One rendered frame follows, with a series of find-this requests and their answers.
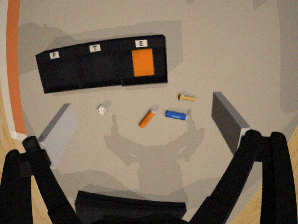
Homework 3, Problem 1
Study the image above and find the orange aa battery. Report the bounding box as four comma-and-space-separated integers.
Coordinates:
138, 108, 156, 128

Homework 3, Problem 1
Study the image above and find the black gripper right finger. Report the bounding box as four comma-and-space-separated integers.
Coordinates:
188, 92, 298, 224

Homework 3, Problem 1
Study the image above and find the blue battery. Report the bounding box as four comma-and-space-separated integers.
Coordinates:
165, 110, 188, 121

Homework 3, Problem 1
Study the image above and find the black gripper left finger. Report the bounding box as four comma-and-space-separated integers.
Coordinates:
0, 103, 83, 224

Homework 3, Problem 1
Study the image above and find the black rack of bins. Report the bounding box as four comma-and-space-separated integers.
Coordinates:
35, 34, 168, 94

